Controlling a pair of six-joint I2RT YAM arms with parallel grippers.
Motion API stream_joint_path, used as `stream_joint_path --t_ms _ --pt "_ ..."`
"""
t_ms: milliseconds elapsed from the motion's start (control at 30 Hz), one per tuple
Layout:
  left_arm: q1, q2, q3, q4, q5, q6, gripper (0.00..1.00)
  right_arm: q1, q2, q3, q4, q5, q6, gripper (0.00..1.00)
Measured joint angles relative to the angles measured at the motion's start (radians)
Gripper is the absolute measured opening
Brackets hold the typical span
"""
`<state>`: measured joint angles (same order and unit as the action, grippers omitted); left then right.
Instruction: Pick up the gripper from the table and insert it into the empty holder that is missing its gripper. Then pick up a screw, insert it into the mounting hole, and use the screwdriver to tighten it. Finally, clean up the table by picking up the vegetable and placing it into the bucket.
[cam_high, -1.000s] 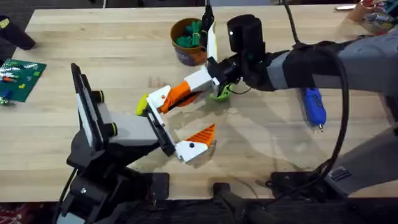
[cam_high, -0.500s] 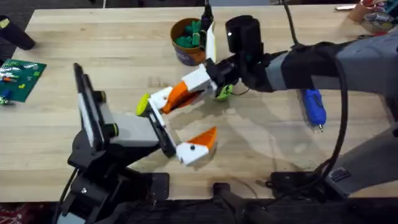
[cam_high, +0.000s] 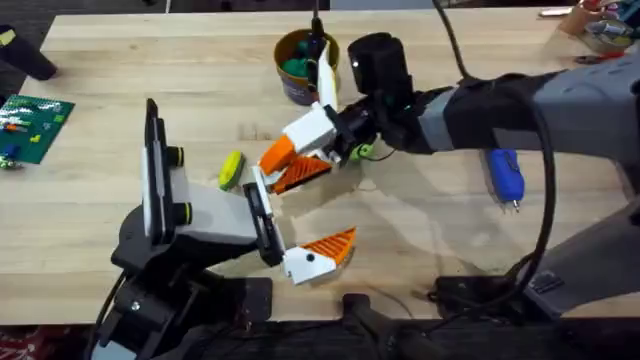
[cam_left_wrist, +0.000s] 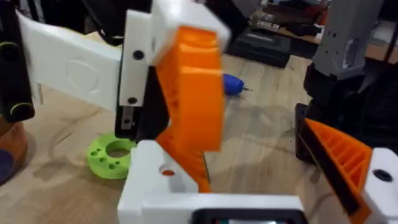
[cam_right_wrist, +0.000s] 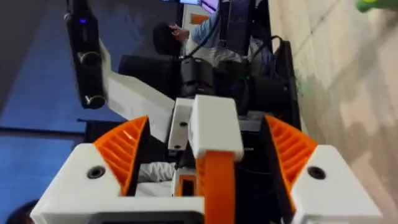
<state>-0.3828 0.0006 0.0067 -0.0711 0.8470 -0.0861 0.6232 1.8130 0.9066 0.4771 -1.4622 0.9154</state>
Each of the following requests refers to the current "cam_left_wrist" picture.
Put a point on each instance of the blue electric screwdriver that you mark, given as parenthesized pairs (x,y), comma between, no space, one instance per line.
(232,84)

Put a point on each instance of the bare white left gripper left finger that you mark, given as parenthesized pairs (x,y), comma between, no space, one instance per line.
(146,186)

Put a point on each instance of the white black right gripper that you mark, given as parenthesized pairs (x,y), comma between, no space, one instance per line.
(71,65)

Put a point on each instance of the heap of tools and boxes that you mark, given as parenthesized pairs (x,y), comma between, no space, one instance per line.
(289,18)

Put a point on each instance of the green disc with holes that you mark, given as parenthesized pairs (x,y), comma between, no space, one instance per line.
(102,161)

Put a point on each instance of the black tool case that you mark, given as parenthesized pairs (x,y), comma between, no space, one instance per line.
(261,46)

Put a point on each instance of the orange tub with toys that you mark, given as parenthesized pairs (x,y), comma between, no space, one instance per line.
(12,143)

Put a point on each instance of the white orange left gripper right finger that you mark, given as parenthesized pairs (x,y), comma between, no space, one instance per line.
(345,155)

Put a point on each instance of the finger of the white orange right gripper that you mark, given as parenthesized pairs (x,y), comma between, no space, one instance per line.
(192,93)

